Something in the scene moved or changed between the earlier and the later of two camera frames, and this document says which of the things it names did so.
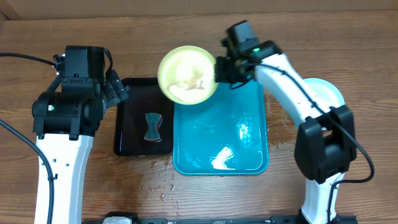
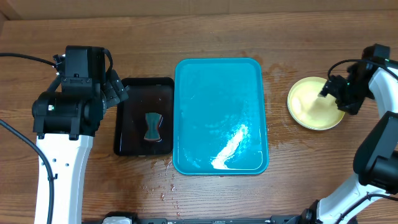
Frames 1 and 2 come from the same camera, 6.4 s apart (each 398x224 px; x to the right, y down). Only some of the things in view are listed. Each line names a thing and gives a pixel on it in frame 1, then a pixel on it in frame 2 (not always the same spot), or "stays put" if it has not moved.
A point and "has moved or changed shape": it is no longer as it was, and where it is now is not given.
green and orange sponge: x=153 y=120 stays put
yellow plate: x=187 y=74 has moved or changed shape
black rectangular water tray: x=144 y=96 stays put
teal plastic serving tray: x=226 y=134 stays put
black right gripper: x=222 y=65 -> x=336 y=86
